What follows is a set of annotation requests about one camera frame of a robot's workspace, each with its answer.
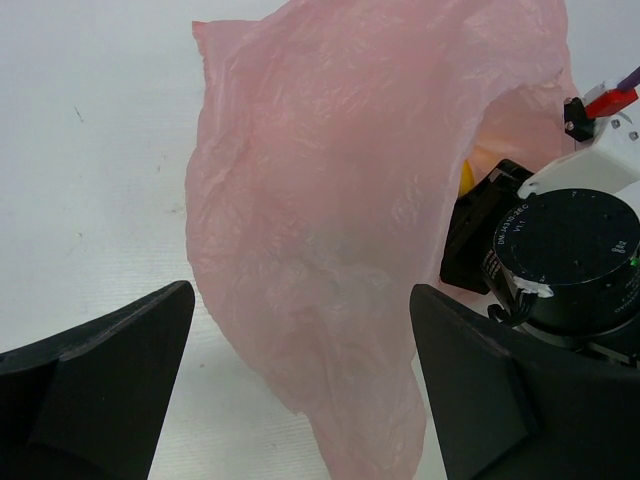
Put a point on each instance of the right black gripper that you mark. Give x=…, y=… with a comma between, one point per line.
x=563, y=266

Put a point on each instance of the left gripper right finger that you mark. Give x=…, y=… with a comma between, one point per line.
x=508, y=406

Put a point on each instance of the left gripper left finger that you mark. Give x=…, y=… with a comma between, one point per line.
x=90, y=402

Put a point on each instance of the orange fake peach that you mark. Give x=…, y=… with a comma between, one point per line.
x=467, y=181

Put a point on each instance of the pink plastic bag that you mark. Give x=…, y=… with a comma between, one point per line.
x=328, y=159

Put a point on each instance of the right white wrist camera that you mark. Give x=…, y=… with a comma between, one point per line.
x=604, y=138

